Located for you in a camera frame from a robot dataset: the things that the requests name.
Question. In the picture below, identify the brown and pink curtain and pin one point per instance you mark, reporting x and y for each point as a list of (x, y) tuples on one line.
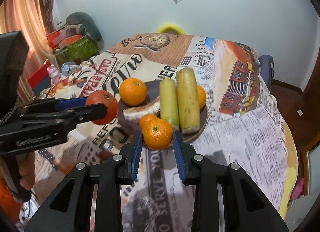
[(25, 4)]

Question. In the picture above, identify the red tomato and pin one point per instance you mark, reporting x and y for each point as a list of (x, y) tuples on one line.
[(110, 108)]

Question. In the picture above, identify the yellow-green corn piece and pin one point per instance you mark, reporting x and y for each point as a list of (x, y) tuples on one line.
[(169, 102)]

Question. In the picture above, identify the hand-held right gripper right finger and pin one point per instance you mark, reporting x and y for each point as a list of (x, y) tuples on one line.
[(178, 152)]

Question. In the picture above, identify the white floor socket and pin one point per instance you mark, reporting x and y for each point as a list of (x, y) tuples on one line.
[(300, 112)]

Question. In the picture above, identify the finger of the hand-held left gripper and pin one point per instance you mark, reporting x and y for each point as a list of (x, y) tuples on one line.
[(90, 113), (72, 102)]

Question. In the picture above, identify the newspaper print tablecloth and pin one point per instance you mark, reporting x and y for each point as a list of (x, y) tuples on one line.
[(250, 134)]

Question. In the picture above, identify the brown spotted banana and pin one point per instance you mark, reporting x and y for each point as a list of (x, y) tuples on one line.
[(142, 110)]

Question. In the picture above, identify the grey round plate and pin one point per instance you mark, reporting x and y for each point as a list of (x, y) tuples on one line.
[(202, 119)]

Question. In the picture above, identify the grey plush toy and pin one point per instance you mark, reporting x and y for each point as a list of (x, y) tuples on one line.
[(87, 23)]

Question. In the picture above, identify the pink spotted cloth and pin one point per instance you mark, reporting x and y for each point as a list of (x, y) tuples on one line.
[(298, 188)]

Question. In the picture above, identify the large orange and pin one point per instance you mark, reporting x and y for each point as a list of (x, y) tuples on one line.
[(132, 91), (202, 97)]

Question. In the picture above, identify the small mandarin orange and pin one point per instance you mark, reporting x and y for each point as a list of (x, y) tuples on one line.
[(145, 120), (157, 134)]

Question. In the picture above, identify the yellow blanket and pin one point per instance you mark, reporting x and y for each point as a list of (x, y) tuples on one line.
[(291, 172)]

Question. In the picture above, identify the orange flat box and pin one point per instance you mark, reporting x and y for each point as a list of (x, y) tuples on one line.
[(71, 39)]

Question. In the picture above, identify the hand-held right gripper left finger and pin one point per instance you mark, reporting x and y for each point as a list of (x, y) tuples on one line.
[(137, 152)]

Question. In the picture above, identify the pink toy figure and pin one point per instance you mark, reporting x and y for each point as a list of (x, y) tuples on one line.
[(53, 73)]

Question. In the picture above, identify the light blue cloth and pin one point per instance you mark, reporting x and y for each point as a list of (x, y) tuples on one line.
[(68, 68)]

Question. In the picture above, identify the checkered cloth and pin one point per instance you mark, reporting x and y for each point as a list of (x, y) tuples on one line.
[(93, 58)]

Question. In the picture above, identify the person's left hand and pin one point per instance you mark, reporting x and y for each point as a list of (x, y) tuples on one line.
[(27, 172)]

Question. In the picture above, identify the red box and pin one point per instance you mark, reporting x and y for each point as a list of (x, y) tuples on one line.
[(40, 77)]

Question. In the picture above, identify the green patterned box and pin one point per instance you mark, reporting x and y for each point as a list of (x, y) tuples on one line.
[(77, 50)]

